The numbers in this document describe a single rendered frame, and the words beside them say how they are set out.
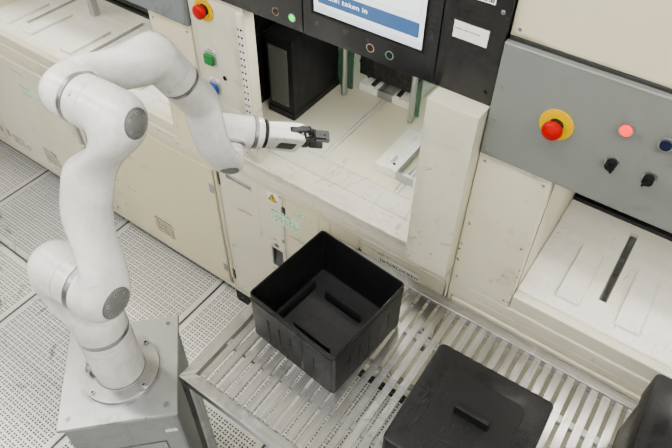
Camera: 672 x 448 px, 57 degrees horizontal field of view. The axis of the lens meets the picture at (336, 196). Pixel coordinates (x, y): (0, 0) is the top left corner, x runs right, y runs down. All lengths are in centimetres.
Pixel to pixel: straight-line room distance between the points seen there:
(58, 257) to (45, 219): 185
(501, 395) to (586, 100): 69
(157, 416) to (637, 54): 128
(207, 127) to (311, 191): 52
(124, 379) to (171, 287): 119
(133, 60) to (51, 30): 161
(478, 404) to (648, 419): 34
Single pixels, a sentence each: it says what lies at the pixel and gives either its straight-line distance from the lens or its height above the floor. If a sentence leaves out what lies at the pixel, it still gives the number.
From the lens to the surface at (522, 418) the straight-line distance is 152.
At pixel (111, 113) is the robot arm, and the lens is 115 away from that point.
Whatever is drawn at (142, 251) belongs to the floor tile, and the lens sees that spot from 295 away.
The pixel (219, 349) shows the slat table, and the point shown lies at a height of 76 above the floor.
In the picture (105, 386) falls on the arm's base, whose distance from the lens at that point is 167.
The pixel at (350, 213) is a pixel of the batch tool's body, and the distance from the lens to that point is 180.
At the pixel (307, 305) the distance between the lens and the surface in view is 172.
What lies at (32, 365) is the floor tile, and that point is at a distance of 275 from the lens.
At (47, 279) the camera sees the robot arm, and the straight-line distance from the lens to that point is 140.
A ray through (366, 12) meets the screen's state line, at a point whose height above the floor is 151.
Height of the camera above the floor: 218
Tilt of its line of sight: 45 degrees down
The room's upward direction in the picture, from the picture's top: 1 degrees clockwise
